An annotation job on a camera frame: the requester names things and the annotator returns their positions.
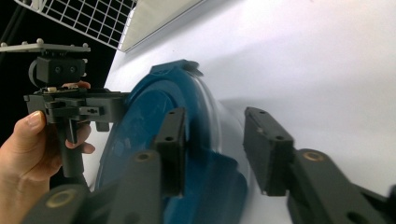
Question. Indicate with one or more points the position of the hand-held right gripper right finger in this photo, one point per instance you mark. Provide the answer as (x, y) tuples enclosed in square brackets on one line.
[(271, 149)]

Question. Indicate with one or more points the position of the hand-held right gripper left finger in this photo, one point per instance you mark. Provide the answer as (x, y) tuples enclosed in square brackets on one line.
[(169, 149)]

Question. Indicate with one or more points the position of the dark teal container lid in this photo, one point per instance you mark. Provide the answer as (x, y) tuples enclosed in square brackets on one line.
[(146, 105)]

